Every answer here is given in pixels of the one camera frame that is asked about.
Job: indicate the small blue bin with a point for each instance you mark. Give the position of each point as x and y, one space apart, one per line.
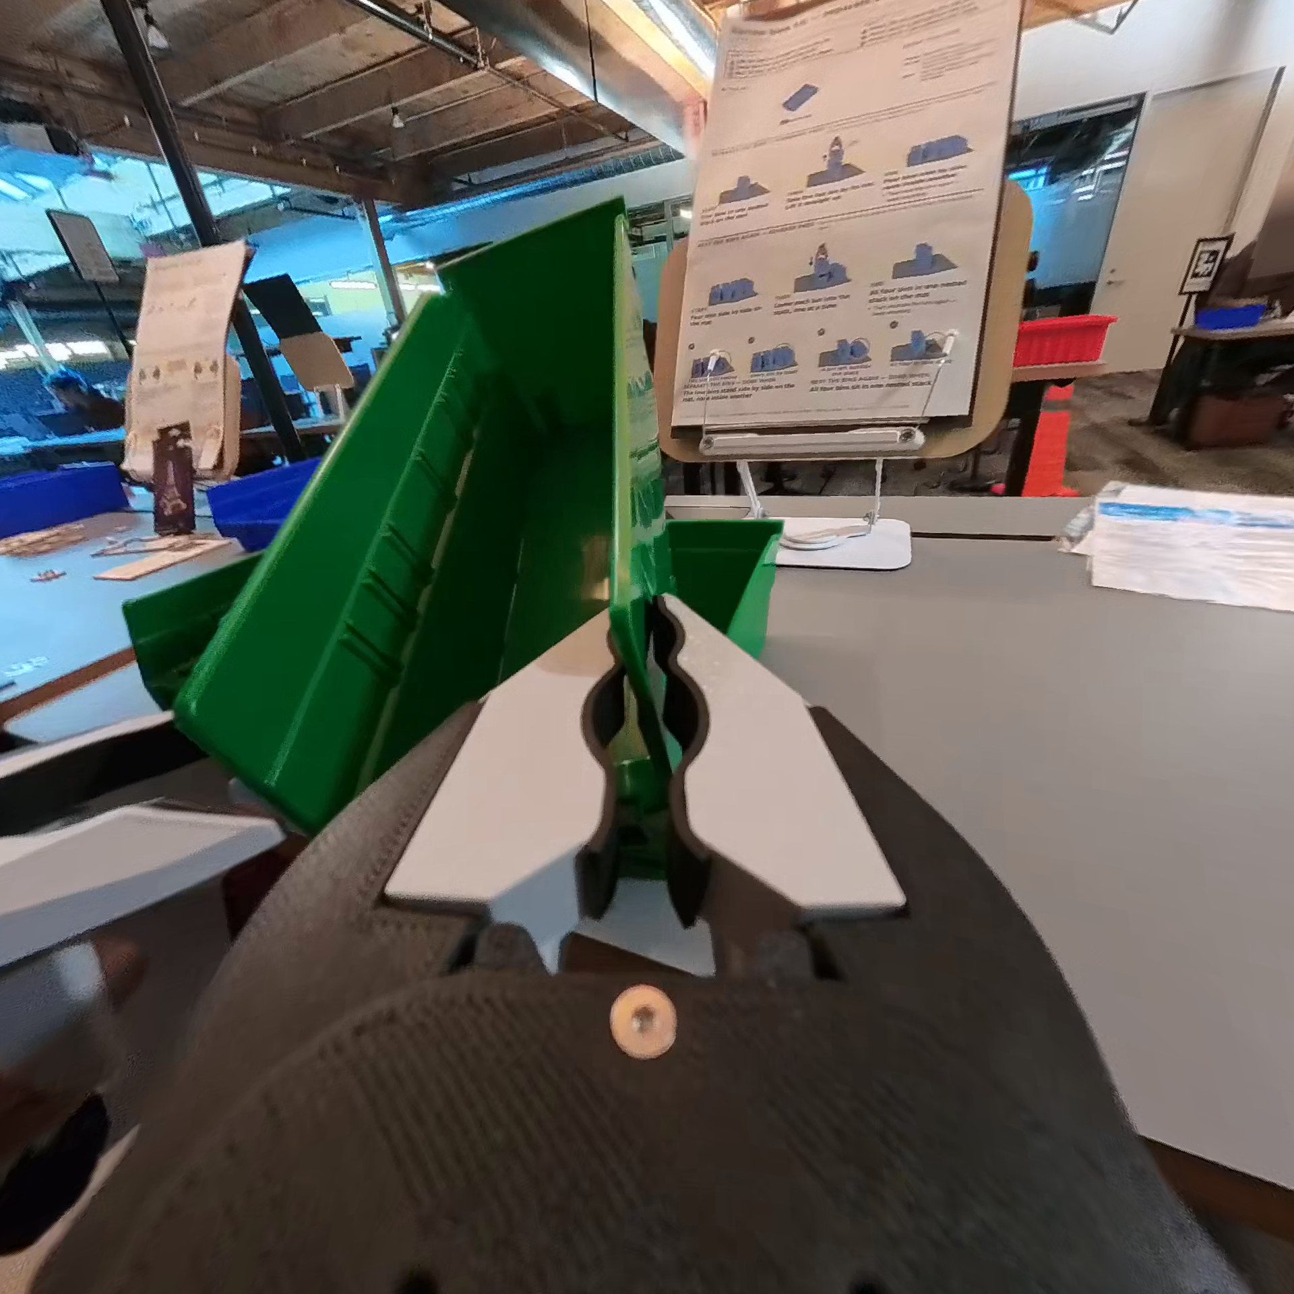
1231 316

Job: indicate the cardboard display board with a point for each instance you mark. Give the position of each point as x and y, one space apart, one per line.
316 363

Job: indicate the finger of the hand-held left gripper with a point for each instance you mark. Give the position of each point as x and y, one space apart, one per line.
102 777
102 878

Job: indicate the red plastic tray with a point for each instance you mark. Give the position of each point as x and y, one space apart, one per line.
1060 341

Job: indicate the person's left hand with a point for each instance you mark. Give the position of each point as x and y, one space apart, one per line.
123 974

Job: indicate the dark model kit package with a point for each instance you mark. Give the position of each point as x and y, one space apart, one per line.
174 486

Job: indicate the clear bag of papers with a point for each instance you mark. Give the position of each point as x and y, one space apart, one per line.
1194 551

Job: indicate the silver spiral duct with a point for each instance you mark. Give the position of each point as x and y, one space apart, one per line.
565 52

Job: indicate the blue plastic bin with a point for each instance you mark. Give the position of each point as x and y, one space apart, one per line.
253 512
60 500

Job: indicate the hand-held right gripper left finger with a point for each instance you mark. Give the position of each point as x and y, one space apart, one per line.
495 808

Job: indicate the printed instruction sheet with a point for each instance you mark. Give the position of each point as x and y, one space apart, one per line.
839 203

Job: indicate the black-white marker sign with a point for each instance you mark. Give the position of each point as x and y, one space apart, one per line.
1206 266

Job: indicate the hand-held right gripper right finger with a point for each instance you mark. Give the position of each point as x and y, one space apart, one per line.
784 808

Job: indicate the white door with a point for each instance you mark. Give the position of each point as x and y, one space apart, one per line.
1162 203

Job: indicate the wood-edged grey table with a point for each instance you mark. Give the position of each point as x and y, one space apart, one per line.
60 629

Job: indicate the brown-sheet document stand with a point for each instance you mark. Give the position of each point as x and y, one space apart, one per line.
188 333

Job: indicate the white document stand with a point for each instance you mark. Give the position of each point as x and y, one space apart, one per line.
1010 354

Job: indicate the black framed sign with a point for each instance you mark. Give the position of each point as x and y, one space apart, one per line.
82 247

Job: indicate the grey desk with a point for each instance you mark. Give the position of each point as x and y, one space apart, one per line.
1010 808

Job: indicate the wooden parts sheets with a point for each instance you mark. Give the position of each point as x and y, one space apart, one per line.
153 565

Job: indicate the orange traffic cone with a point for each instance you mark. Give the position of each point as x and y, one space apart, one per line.
1049 446

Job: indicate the cardboard box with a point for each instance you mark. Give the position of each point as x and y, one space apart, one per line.
1232 419

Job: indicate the black steel pillar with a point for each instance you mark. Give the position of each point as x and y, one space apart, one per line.
173 130

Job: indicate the green plastic bin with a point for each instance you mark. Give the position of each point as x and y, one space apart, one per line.
726 587
332 629

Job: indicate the wooden table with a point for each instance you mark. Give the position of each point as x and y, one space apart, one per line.
1244 333

